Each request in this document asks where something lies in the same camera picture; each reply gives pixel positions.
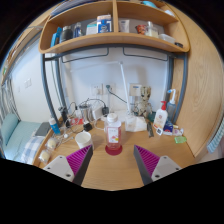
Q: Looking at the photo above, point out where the small green pack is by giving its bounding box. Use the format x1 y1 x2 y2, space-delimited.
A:
174 135 188 144

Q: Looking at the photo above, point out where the blue plaid blanket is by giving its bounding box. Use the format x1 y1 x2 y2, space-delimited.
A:
20 134 47 165

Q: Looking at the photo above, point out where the tree creature figurine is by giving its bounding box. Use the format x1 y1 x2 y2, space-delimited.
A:
136 85 154 118

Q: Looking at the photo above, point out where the wooden shelf unit with items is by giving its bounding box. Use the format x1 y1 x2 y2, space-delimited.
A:
38 0 190 54

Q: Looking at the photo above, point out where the clear bottle with pink drink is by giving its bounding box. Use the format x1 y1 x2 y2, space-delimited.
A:
104 113 123 153

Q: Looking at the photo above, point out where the black electric shaver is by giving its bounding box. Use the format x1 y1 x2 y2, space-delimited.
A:
59 105 69 128

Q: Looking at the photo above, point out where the teal pillow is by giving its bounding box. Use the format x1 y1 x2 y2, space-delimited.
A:
0 113 20 146

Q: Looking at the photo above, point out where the steel tumbler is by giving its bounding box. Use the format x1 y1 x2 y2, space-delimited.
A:
79 103 92 123

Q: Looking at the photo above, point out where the white plastic box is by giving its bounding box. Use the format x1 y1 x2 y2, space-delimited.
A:
124 114 148 133

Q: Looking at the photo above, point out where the white pump bottle red top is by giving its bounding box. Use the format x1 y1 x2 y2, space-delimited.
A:
153 100 169 131

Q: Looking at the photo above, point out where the clear spray bottle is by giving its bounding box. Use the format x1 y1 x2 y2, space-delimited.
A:
166 88 178 121

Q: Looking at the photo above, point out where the dark grey laptop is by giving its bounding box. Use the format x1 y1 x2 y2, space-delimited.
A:
34 121 52 137

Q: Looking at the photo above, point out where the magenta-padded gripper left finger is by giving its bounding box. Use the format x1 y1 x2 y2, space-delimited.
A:
43 144 95 187

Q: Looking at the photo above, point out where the white desk lamp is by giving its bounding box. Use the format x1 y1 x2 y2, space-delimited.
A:
63 60 133 116

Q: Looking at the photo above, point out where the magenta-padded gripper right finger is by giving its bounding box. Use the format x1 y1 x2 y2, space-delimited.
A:
133 144 183 186

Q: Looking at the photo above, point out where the cream round container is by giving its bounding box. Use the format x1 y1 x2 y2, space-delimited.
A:
46 137 58 150
38 149 52 164

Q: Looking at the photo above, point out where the blue tube bottle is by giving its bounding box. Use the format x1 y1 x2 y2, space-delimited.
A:
49 116 61 135

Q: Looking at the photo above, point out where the white power adapter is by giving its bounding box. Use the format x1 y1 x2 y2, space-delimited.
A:
91 107 104 121

